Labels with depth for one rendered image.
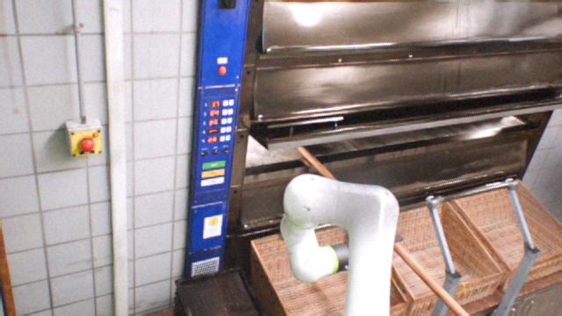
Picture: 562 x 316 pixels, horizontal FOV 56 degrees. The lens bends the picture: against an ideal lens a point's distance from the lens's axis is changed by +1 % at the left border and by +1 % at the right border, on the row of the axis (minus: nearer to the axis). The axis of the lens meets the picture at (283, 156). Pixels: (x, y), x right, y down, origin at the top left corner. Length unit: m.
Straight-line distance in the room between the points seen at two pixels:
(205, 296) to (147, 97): 0.81
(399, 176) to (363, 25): 0.88
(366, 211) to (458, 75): 1.40
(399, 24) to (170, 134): 0.99
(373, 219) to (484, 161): 1.85
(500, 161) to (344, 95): 1.28
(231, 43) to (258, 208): 0.78
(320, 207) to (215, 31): 0.75
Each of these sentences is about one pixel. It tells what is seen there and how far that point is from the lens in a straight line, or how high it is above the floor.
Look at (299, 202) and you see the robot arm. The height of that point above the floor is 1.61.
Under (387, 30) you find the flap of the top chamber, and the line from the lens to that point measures 2.14.
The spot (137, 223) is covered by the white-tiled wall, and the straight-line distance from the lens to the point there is 2.06.
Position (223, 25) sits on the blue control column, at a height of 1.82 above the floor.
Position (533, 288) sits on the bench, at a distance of 3.03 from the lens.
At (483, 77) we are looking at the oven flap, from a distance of 2.67.
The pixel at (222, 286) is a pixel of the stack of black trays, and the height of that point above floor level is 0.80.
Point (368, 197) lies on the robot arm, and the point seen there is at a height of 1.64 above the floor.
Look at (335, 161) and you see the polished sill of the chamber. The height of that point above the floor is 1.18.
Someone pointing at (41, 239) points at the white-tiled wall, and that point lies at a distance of 2.02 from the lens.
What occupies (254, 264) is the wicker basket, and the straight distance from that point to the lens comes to 2.32.
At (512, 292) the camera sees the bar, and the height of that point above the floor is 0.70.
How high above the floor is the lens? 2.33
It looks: 31 degrees down
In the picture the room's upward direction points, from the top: 9 degrees clockwise
